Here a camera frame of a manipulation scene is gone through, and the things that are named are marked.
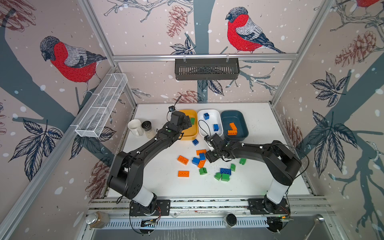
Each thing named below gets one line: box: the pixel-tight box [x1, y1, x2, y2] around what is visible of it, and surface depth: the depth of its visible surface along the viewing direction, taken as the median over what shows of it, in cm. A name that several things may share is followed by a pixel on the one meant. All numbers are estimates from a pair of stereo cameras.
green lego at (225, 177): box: [221, 173, 230, 182], surface depth 85 cm
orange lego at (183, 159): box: [177, 155, 189, 165], surface depth 92 cm
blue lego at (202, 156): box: [199, 153, 206, 161], surface depth 90 cm
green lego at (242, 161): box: [239, 158, 247, 165], surface depth 89 cm
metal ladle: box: [304, 214, 325, 240], surface depth 70 cm
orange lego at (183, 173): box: [177, 170, 190, 178], surface depth 85 cm
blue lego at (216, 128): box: [213, 124, 219, 132], surface depth 106 cm
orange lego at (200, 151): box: [196, 149, 207, 156], surface depth 95 cm
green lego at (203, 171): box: [199, 167, 208, 175], surface depth 86 cm
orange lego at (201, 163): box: [197, 159, 206, 169], surface depth 90 cm
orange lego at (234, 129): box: [227, 122, 238, 135], surface depth 103 cm
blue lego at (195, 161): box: [191, 157, 200, 166], surface depth 90 cm
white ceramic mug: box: [127, 119, 145, 137], surface depth 99 cm
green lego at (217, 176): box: [214, 172, 222, 181], surface depth 85 cm
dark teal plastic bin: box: [220, 110, 249, 142], surface depth 107 cm
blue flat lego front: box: [220, 168, 232, 175], surface depth 87 cm
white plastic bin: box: [197, 109, 224, 137], surface depth 112 cm
